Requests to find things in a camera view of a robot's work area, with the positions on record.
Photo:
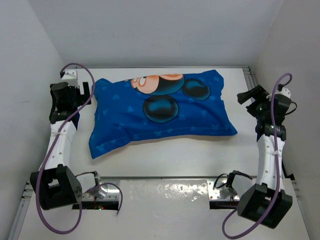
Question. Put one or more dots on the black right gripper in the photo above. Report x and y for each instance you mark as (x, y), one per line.
(258, 93)

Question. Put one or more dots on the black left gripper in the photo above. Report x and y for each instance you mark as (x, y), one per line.
(81, 98)

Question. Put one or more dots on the yellow blue printed pillowcase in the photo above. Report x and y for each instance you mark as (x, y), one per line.
(158, 106)

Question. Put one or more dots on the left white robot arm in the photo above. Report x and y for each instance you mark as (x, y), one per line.
(58, 186)

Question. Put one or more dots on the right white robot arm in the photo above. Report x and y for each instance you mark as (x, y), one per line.
(256, 195)

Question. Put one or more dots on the white front cover board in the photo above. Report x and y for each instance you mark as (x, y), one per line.
(151, 210)

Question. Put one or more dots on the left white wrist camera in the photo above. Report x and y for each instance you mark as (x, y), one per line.
(70, 76)

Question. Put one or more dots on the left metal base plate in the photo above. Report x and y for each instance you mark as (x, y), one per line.
(109, 192)

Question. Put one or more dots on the metal base plate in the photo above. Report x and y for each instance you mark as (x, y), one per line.
(220, 191)
(109, 192)

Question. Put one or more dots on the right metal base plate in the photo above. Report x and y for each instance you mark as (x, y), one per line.
(220, 191)

